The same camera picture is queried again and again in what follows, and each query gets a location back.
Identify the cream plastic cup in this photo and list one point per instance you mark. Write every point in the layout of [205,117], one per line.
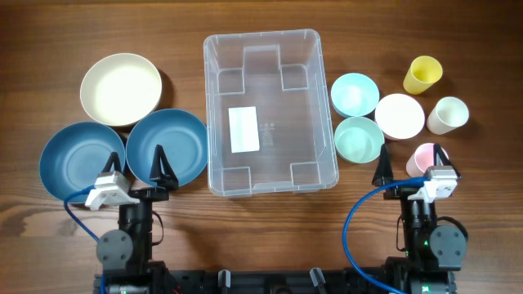
[448,114]

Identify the pink plastic bowl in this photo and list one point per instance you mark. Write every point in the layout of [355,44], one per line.
[399,116]

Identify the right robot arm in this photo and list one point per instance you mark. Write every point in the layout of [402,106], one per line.
[434,245]

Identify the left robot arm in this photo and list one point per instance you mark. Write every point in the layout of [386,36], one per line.
[126,252]

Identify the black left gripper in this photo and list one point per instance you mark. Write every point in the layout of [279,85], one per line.
[165,181]

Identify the yellow plastic cup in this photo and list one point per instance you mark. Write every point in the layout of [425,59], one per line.
[423,72]

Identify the blue plastic plate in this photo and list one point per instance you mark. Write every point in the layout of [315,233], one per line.
[72,159]
[183,138]

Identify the light blue plastic bowl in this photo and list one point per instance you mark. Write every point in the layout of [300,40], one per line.
[354,95]

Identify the cream plastic plate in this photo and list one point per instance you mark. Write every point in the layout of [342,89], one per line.
[121,89]

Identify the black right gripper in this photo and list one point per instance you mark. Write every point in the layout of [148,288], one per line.
[385,173]

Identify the clear plastic storage bin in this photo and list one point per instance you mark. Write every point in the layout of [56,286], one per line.
[282,74]

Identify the mint green plastic bowl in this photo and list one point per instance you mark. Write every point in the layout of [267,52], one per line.
[358,140]

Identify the pink plastic cup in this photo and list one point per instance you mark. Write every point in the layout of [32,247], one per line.
[421,160]

